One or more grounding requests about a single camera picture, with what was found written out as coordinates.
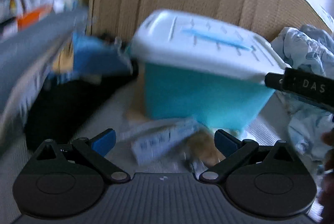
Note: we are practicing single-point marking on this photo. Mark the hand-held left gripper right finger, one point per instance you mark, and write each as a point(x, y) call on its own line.
point(226, 143)

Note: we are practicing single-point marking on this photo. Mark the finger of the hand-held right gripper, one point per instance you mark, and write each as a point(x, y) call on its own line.
point(275, 80)

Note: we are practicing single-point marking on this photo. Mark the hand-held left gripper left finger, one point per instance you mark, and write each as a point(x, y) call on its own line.
point(104, 141)

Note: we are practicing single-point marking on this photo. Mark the teal plastic storage bin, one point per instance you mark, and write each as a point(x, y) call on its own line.
point(195, 93)

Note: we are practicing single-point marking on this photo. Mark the person's right hand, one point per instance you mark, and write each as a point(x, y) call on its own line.
point(329, 138)

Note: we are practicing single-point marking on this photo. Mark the floral blue white blanket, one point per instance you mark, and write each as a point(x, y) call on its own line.
point(308, 51)

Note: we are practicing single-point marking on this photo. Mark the black clothes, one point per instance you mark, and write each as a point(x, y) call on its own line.
point(65, 109)

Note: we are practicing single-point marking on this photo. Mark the white flat packet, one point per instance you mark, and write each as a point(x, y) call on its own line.
point(156, 143)

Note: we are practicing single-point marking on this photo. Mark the blue cloth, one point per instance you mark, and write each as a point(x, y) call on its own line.
point(96, 57)

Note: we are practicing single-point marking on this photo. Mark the orange box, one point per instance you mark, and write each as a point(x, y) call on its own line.
point(31, 17)

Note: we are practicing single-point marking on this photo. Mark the white printed box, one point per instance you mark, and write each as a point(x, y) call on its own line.
point(58, 4)

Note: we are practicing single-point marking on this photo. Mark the grey bed rail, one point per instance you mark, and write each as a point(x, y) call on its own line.
point(31, 44)

